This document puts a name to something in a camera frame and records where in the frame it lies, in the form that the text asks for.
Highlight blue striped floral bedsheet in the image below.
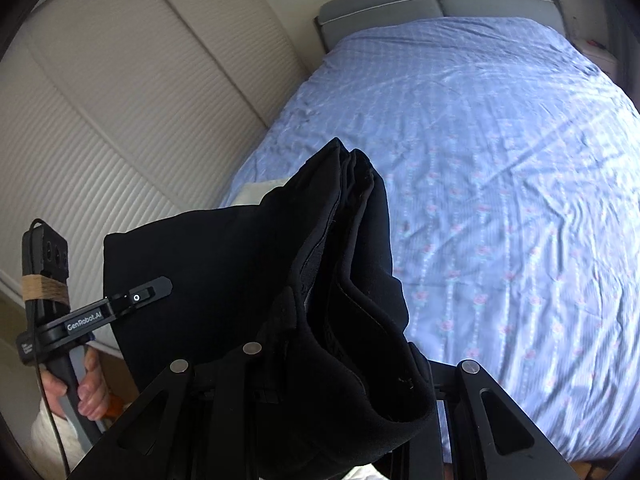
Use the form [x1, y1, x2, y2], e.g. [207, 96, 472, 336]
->
[217, 15, 640, 466]

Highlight white ribbed wardrobe doors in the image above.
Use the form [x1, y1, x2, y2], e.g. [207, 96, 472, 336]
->
[0, 0, 313, 361]

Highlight grey padded headboard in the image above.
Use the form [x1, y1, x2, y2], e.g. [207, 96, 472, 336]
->
[314, 0, 563, 56]

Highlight person's light clothing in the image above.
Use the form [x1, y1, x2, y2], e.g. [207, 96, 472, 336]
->
[29, 407, 88, 480]

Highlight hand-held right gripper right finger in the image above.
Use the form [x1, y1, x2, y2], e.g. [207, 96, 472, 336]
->
[407, 342, 568, 480]

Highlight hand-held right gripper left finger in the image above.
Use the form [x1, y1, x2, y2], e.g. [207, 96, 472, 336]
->
[67, 341, 281, 480]

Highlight black cable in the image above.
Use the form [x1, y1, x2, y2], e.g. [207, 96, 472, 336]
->
[27, 217, 71, 480]

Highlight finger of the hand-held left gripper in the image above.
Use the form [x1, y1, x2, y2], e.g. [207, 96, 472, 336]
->
[106, 276, 174, 314]

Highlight black pants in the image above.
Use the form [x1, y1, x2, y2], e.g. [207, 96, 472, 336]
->
[102, 137, 438, 480]

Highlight white mattress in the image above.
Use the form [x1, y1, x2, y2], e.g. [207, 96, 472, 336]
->
[235, 178, 288, 207]

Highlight person's left hand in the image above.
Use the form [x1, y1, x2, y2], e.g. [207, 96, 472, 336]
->
[41, 349, 112, 422]

